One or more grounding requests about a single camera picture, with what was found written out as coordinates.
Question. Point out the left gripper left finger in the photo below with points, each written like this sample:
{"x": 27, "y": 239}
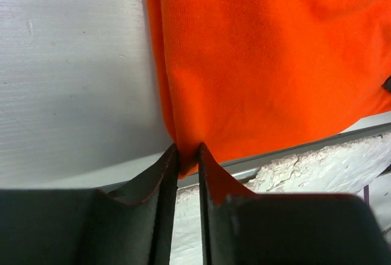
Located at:
{"x": 131, "y": 224}

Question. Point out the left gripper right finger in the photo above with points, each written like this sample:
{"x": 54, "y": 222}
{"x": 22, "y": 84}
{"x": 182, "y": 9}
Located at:
{"x": 242, "y": 227}

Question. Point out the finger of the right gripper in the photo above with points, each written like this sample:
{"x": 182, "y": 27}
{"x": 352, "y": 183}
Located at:
{"x": 387, "y": 84}

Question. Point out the orange t shirt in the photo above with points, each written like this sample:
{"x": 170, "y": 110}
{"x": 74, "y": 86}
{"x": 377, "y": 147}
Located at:
{"x": 247, "y": 77}

